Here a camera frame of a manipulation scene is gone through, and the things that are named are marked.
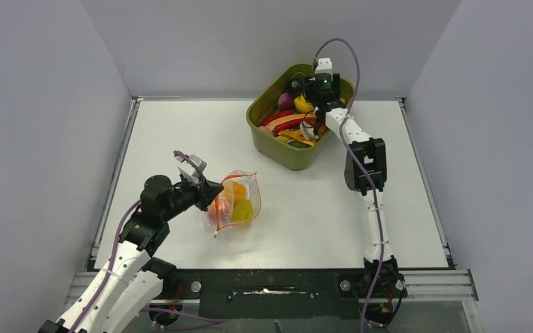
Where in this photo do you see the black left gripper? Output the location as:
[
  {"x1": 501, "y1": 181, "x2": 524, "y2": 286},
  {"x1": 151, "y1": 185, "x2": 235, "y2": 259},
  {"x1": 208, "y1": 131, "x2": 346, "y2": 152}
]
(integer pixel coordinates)
[{"x1": 161, "y1": 173, "x2": 223, "y2": 221}]

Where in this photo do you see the pink peach toy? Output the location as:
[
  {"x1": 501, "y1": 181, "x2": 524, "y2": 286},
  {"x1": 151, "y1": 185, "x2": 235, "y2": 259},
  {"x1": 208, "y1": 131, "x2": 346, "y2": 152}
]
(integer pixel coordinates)
[{"x1": 205, "y1": 201, "x2": 219, "y2": 224}]

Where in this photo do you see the yellow bell pepper toy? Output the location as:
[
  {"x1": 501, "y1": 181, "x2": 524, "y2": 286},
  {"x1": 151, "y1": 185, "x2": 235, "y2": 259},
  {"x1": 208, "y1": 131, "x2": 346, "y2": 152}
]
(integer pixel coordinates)
[{"x1": 232, "y1": 181, "x2": 246, "y2": 205}]

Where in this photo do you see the clear zip top bag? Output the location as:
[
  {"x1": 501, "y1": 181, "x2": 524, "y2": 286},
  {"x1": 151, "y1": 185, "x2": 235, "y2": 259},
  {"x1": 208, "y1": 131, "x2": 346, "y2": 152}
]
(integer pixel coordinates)
[{"x1": 205, "y1": 170, "x2": 262, "y2": 238}]

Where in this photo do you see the yellow lemon slice toy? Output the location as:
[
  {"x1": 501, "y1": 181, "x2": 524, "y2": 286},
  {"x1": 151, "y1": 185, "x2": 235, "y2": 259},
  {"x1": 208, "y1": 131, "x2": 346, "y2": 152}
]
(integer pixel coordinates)
[{"x1": 231, "y1": 199, "x2": 253, "y2": 223}]

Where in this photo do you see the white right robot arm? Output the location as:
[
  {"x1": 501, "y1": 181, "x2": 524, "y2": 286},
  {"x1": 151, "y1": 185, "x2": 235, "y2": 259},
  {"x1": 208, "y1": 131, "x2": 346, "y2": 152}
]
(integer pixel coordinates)
[{"x1": 304, "y1": 73, "x2": 407, "y2": 300}]

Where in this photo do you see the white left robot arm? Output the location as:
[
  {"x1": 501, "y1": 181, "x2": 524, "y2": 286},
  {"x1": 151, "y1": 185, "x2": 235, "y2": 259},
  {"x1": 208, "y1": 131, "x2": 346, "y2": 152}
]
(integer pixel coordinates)
[{"x1": 39, "y1": 175, "x2": 223, "y2": 332}]

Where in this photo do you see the yellow banana toy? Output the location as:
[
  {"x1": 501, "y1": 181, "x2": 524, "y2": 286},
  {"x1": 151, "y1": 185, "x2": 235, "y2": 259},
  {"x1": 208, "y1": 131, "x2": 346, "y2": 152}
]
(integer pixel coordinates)
[{"x1": 294, "y1": 95, "x2": 314, "y2": 114}]

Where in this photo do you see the purple onion toy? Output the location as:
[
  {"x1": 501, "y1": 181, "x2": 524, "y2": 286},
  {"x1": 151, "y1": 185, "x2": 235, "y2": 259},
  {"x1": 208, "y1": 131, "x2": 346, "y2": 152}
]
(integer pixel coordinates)
[{"x1": 277, "y1": 92, "x2": 295, "y2": 111}]

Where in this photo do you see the red chili pepper toy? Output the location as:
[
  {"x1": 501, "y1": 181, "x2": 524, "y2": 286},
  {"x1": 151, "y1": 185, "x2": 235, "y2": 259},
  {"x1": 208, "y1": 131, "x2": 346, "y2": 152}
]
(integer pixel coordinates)
[{"x1": 273, "y1": 118, "x2": 315, "y2": 133}]

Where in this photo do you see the orange ginger root toy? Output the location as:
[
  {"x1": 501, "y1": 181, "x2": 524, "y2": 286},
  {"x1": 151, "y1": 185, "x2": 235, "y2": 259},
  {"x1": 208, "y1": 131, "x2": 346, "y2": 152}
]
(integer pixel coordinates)
[{"x1": 278, "y1": 130, "x2": 305, "y2": 141}]

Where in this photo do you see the olive green plastic tub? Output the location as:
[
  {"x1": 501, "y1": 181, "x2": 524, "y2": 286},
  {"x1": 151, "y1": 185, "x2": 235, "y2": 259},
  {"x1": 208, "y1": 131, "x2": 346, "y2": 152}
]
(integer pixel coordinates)
[{"x1": 246, "y1": 63, "x2": 329, "y2": 171}]

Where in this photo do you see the dark green avocado toy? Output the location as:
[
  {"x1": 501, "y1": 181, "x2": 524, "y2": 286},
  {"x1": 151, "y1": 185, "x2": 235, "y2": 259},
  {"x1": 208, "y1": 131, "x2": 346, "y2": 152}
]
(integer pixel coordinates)
[{"x1": 287, "y1": 140, "x2": 312, "y2": 148}]

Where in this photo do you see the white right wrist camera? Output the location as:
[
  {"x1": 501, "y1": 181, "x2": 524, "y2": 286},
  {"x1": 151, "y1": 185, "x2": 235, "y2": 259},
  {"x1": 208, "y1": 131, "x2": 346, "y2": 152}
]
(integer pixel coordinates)
[{"x1": 313, "y1": 58, "x2": 333, "y2": 75}]

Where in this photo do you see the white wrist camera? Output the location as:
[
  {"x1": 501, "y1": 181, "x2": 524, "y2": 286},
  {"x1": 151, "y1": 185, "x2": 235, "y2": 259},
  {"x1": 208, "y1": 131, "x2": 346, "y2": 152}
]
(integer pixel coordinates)
[
  {"x1": 313, "y1": 58, "x2": 333, "y2": 75},
  {"x1": 175, "y1": 151, "x2": 207, "y2": 186}
]

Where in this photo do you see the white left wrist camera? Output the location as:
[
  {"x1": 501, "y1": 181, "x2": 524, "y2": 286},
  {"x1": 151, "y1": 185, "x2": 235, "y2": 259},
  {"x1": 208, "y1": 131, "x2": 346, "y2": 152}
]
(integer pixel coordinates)
[{"x1": 175, "y1": 151, "x2": 207, "y2": 186}]

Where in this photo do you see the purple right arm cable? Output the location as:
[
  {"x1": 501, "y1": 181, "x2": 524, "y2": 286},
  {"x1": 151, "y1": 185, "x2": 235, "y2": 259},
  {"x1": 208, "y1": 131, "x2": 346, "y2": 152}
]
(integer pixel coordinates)
[{"x1": 312, "y1": 37, "x2": 387, "y2": 333}]

